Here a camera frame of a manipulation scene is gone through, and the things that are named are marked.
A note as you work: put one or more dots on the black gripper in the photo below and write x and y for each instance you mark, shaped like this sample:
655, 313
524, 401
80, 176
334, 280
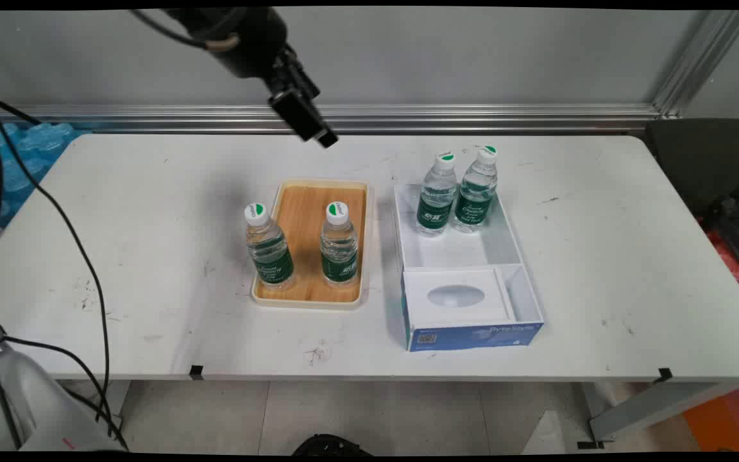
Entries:
257, 45

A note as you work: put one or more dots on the green label water bottle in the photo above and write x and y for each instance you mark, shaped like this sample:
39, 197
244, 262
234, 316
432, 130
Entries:
437, 199
270, 253
475, 196
339, 250

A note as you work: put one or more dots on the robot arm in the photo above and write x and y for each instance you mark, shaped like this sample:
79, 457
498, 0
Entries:
199, 19

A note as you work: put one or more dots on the wooden tray with cream rim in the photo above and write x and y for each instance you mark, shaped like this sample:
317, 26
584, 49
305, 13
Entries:
305, 218

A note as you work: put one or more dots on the white insert with oval hole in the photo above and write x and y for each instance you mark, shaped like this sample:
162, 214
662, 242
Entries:
456, 311

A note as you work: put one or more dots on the blue plastic wrapped pack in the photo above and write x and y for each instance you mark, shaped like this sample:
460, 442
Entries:
20, 163

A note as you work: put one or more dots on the black tape piece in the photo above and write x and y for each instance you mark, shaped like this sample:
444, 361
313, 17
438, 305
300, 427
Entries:
196, 371
664, 375

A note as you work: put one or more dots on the white box with blue side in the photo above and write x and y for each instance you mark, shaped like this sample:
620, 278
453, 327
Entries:
472, 337

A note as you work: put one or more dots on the black object on floor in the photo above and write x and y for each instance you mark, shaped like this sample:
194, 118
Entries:
331, 446

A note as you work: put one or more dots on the white rounded plastic object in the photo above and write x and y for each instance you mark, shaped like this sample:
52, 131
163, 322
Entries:
29, 398

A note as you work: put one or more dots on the red package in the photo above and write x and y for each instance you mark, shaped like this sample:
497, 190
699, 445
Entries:
729, 260

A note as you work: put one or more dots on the grey table leg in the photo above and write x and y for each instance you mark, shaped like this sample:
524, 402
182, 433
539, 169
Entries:
658, 404

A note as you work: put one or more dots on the orange box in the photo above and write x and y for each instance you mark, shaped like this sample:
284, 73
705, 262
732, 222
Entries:
729, 417

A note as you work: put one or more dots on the horizontal aluminium frame rail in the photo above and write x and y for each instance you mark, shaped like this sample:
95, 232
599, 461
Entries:
408, 117

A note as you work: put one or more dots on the slanted aluminium frame post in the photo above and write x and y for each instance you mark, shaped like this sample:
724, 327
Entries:
703, 61

